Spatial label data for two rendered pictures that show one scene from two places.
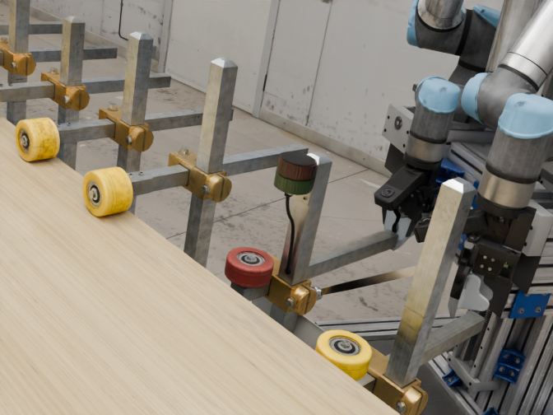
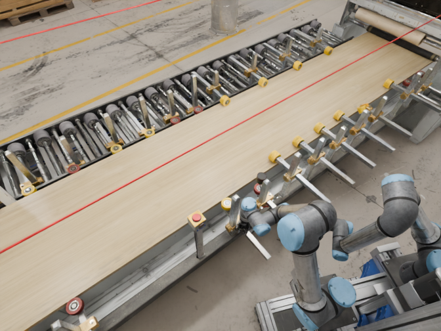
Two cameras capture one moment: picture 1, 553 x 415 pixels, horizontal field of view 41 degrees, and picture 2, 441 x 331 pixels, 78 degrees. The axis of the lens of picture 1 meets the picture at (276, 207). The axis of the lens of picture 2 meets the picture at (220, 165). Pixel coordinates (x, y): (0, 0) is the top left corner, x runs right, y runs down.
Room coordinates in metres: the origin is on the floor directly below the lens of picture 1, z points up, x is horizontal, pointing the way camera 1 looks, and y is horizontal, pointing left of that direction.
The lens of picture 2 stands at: (0.98, -1.02, 2.45)
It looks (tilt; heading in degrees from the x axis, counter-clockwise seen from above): 52 degrees down; 100
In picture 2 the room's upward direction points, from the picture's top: 2 degrees clockwise
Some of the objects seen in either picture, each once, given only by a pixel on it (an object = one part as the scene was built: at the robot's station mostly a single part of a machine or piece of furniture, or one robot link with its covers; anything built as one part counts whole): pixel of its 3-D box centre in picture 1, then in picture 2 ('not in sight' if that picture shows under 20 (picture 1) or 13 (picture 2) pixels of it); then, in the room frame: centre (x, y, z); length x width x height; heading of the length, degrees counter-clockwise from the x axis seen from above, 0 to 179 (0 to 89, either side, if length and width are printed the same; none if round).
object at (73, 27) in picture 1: (67, 119); (333, 149); (1.60, 0.51, 0.88); 0.03 x 0.03 x 0.48; 49
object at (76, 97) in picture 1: (64, 90); (337, 142); (1.62, 0.53, 0.95); 0.13 x 0.06 x 0.05; 49
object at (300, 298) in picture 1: (279, 284); (263, 200); (1.12, -0.03, 0.85); 0.13 x 0.06 x 0.05; 49
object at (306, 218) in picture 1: (290, 282); (261, 201); (1.11, -0.05, 0.86); 0.03 x 0.03 x 0.48; 49
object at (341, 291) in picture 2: not in sight; (336, 294); (1.44, -0.65, 1.21); 0.13 x 0.12 x 0.14; 39
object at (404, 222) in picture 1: (408, 232); not in sight; (1.41, -0.28, 0.86); 0.06 x 0.03 x 0.09; 139
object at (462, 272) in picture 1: (463, 271); not in sight; (1.00, -0.30, 1.00); 0.05 x 0.02 x 0.09; 160
